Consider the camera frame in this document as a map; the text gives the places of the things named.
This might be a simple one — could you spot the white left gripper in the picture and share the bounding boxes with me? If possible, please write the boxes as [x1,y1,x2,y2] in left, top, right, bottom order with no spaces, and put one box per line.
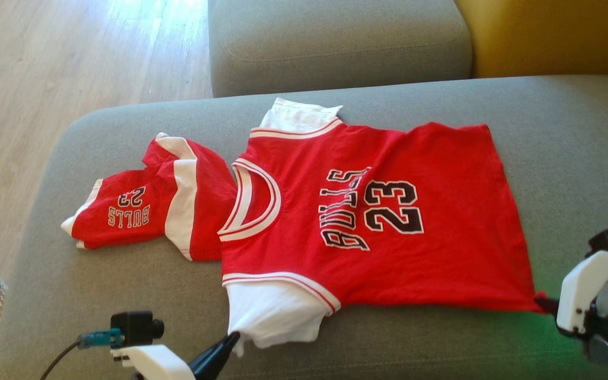
[110,331,241,380]

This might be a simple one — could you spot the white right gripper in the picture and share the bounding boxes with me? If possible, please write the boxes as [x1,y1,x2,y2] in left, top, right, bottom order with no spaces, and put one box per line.
[535,251,608,352]

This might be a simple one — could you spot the red Bulls jersey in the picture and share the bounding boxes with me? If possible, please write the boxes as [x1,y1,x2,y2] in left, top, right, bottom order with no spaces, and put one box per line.
[218,98,547,357]

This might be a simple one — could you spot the red Bulls shorts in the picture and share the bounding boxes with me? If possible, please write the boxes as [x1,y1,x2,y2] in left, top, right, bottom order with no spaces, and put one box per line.
[61,132,239,262]

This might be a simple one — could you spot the grey sofa seat cushion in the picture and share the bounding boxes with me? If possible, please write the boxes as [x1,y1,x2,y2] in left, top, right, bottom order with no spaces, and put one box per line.
[0,75,608,380]
[208,0,473,98]

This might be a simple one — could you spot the yellow sofa back cushion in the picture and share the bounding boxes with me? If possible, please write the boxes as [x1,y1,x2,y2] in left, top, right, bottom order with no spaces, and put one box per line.
[454,0,608,80]

